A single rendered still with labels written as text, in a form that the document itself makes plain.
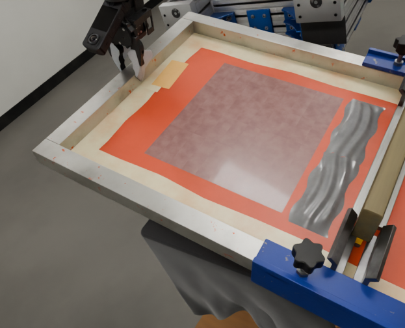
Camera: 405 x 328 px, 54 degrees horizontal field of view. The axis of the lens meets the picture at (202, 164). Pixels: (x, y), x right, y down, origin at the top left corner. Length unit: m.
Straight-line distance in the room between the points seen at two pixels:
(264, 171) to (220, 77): 0.30
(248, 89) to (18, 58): 3.64
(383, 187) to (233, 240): 0.24
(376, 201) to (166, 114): 0.48
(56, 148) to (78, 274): 1.64
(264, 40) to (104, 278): 1.64
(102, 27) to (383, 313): 0.69
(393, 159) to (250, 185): 0.24
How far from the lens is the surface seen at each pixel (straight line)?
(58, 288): 2.43
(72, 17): 4.79
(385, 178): 0.66
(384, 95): 0.97
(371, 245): 0.68
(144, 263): 2.23
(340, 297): 0.61
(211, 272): 0.95
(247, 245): 0.63
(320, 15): 1.26
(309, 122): 0.87
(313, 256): 0.56
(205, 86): 0.95
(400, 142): 0.72
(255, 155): 0.79
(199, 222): 0.66
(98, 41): 0.84
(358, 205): 0.70
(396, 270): 0.70
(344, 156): 0.81
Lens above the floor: 1.66
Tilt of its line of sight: 39 degrees down
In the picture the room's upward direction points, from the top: 22 degrees counter-clockwise
